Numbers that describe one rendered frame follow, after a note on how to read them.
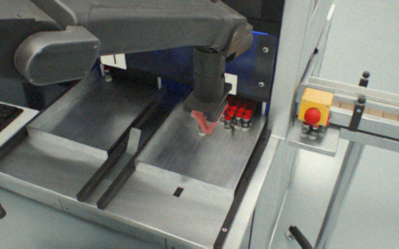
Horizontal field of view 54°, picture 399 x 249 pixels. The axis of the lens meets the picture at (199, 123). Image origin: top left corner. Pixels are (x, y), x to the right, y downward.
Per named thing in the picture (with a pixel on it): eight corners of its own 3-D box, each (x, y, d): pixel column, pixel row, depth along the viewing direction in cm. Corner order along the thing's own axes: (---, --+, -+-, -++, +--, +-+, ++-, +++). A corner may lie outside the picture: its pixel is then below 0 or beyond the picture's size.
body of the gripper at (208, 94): (232, 91, 78) (235, 58, 74) (214, 121, 71) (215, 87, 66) (202, 83, 80) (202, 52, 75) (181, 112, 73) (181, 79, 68)
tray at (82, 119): (98, 74, 133) (96, 66, 131) (167, 91, 126) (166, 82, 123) (29, 136, 109) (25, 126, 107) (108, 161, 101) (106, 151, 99)
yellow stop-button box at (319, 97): (302, 105, 107) (306, 83, 102) (329, 110, 105) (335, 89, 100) (296, 120, 102) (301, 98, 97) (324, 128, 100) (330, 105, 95)
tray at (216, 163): (189, 97, 123) (189, 88, 121) (270, 117, 116) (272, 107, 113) (135, 170, 99) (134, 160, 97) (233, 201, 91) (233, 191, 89)
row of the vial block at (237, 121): (192, 112, 117) (192, 100, 114) (250, 127, 112) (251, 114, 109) (189, 116, 115) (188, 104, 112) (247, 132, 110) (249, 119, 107)
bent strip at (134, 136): (134, 143, 107) (131, 126, 103) (143, 146, 106) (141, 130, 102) (104, 178, 97) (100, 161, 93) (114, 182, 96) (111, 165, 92)
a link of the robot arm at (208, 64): (186, 41, 67) (212, 51, 64) (211, 26, 71) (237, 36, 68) (186, 74, 71) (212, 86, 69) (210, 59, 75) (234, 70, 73)
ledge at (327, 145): (297, 116, 119) (298, 111, 118) (341, 126, 115) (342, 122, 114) (287, 145, 109) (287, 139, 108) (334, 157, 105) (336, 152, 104)
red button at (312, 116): (305, 114, 101) (307, 103, 98) (320, 118, 100) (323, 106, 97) (301, 124, 98) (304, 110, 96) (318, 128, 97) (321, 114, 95)
